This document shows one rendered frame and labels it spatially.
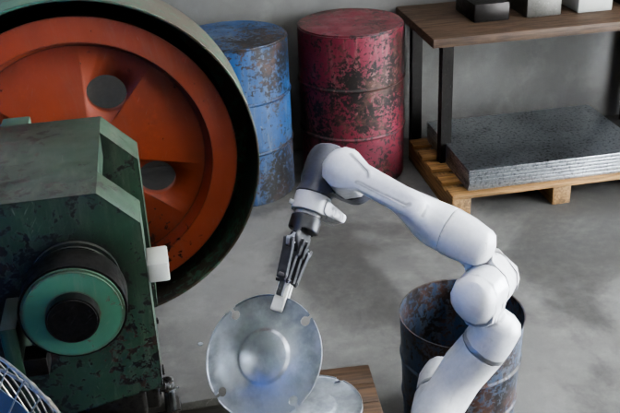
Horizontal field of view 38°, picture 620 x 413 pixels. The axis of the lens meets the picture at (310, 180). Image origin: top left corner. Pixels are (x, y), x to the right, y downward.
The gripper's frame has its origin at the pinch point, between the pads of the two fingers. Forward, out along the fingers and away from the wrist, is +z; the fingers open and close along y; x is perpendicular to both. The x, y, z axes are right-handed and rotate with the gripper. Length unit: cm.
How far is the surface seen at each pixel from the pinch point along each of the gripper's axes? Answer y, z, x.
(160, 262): 46.4, 5.7, -3.9
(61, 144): 52, -12, -32
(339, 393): -84, 13, -12
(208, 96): 21, -39, -24
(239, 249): -193, -46, -124
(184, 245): -2.0, -7.1, -31.5
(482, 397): -109, 0, 27
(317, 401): -79, 17, -16
